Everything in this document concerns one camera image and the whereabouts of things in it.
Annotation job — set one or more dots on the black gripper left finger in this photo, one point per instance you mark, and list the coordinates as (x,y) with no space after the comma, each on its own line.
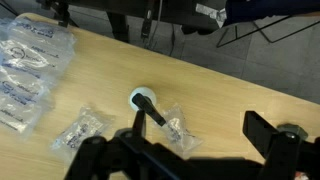
(140,123)

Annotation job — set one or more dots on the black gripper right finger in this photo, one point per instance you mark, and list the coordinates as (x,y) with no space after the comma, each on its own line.
(260,133)

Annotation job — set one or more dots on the white spray bottle black nozzle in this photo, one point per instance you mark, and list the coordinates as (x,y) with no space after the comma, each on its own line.
(148,91)

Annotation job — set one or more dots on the small plastic bag white parts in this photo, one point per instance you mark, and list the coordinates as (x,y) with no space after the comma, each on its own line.
(178,131)

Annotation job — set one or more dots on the small plastic bag dark print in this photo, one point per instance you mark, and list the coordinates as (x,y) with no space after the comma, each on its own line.
(80,131)

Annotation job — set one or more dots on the large air pillow plastic bag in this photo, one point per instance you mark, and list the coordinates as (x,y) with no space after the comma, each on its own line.
(26,66)

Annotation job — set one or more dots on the black desk leg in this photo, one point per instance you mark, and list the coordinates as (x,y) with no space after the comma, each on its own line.
(118,28)

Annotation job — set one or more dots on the dark blue chair seat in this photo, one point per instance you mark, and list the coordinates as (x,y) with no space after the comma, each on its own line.
(266,10)

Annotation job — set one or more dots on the crumpled silver tape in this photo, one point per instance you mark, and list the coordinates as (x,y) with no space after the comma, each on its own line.
(213,12)

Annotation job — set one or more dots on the black sled chair frame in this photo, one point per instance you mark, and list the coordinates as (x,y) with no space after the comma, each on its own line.
(266,36)

